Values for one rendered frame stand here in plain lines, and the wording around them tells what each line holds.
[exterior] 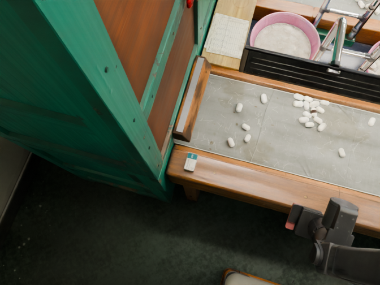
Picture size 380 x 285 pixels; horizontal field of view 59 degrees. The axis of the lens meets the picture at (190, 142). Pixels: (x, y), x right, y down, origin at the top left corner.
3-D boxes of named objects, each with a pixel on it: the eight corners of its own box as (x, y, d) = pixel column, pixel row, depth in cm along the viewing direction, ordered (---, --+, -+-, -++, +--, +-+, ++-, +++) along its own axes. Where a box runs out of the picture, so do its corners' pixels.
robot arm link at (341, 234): (312, 267, 63) (358, 282, 63) (332, 212, 61) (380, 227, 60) (301, 238, 75) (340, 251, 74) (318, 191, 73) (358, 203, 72)
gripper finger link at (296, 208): (289, 193, 89) (294, 206, 80) (316, 201, 88) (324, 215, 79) (281, 216, 91) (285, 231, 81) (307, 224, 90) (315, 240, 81)
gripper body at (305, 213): (301, 207, 81) (307, 219, 74) (344, 220, 80) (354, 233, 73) (293, 230, 82) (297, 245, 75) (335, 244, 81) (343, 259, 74)
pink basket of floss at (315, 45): (325, 67, 135) (334, 54, 126) (267, 95, 133) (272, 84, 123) (290, 16, 142) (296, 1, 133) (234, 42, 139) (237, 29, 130)
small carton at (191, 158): (193, 172, 116) (193, 171, 114) (184, 169, 116) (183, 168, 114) (198, 155, 117) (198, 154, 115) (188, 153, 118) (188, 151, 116)
